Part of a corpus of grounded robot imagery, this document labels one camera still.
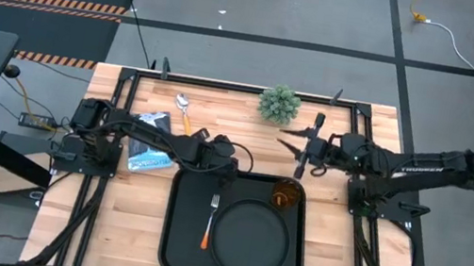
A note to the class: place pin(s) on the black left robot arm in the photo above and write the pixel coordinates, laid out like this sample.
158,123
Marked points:
155,136

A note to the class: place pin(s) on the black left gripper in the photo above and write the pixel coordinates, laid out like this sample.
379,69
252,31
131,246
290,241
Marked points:
219,154

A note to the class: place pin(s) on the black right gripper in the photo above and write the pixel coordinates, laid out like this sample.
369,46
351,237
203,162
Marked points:
322,150

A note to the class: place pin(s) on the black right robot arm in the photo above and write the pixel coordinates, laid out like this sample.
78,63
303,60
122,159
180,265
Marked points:
427,168

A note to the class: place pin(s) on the black plastic tray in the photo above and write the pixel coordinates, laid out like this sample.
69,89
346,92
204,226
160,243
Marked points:
184,258

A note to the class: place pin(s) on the amber faceted glass cup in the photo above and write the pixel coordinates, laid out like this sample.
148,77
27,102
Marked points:
286,196

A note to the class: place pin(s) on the black round plate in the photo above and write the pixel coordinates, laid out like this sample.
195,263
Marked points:
248,240

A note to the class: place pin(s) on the black aluminium table frame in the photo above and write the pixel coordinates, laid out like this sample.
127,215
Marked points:
244,88

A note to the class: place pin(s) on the green artificial plant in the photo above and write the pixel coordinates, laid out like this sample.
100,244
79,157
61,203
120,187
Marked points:
279,104

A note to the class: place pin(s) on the silver blue snack packet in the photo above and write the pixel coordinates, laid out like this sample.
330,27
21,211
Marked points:
149,159

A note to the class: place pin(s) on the black power adapter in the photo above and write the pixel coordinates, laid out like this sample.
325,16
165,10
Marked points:
36,121

